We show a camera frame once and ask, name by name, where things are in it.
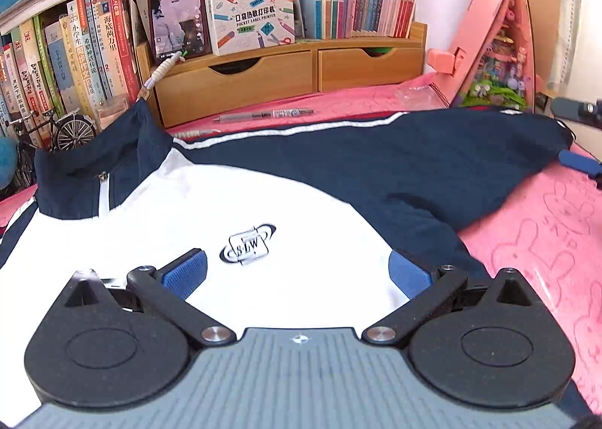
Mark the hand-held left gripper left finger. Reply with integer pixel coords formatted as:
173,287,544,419
56,248,237,348

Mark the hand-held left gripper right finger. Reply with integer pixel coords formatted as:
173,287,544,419
362,249,541,346

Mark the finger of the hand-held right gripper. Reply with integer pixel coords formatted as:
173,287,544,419
550,97,602,129
558,149,602,190

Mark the white and navy jacket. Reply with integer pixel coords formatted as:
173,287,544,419
0,100,584,429

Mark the pink miniature house case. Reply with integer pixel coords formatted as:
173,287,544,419
426,0,547,111

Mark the brown clipboard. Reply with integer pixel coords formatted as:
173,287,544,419
480,0,563,92

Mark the white paper sheet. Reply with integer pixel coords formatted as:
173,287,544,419
413,0,479,78

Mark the clear plastic wrapper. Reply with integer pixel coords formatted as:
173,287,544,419
394,78,439,103

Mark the grey pen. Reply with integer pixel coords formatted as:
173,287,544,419
211,108,315,124

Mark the black miniature bicycle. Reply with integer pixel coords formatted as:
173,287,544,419
4,108,97,154

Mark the wide wooden organizer drawer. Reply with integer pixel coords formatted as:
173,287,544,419
155,51,314,127

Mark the narrow wooden organizer drawer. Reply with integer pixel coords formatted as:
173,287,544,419
317,48,425,93

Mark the round blue plush ball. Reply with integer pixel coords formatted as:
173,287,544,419
0,137,22,191

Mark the wooden desk organizer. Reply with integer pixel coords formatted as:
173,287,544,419
135,22,429,129

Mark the white printed cardboard box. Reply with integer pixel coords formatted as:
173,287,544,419
204,0,296,56

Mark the black smartphone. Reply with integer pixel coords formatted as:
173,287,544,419
146,0,212,61

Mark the white braided charging cable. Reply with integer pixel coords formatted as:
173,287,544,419
136,50,187,103

